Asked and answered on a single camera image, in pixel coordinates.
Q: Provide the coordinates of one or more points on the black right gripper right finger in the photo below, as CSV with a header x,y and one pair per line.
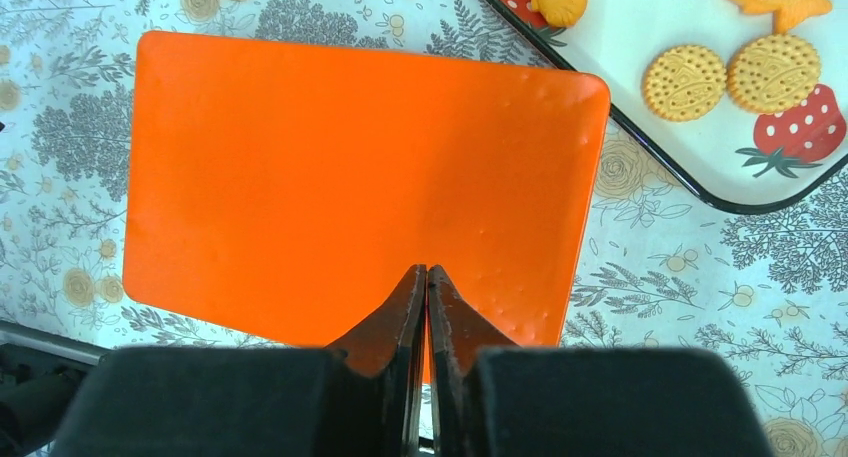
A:
x,y
493,397

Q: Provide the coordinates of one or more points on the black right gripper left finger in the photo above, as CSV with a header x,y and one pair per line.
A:
x,y
357,396

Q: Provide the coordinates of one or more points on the floral tablecloth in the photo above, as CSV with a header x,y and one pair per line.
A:
x,y
658,267

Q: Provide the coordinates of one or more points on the white strawberry tray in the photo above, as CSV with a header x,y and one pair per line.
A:
x,y
735,160

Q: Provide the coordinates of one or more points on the round tan biscuit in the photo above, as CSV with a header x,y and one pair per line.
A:
x,y
684,83
773,73

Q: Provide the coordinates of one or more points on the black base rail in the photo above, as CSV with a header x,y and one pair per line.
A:
x,y
40,375

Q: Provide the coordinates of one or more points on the orange tin lid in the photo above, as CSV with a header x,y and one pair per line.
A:
x,y
283,189

